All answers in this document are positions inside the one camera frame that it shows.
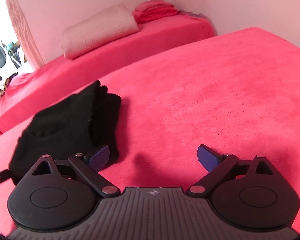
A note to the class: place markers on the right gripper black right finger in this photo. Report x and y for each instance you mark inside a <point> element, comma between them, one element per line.
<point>248,194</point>

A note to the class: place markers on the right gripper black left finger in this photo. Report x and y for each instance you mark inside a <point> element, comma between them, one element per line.
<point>57,195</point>

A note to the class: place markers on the black pants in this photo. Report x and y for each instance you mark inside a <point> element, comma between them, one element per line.
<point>81,123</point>

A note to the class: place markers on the near red bed cover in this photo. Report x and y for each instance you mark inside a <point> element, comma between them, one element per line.
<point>237,93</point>

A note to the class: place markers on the far red bed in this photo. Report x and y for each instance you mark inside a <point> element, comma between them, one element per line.
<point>28,94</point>

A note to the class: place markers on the tan cloth on bed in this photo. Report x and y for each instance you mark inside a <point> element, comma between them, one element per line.
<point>4,86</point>

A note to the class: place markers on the bright window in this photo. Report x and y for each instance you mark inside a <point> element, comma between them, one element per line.
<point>7,37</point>

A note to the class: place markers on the beige rolled pillow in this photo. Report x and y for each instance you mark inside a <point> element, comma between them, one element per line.
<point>105,26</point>

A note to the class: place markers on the pink curtain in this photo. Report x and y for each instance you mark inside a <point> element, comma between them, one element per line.
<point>23,33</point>

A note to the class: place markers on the folded red blanket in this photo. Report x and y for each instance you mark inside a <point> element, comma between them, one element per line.
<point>153,10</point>

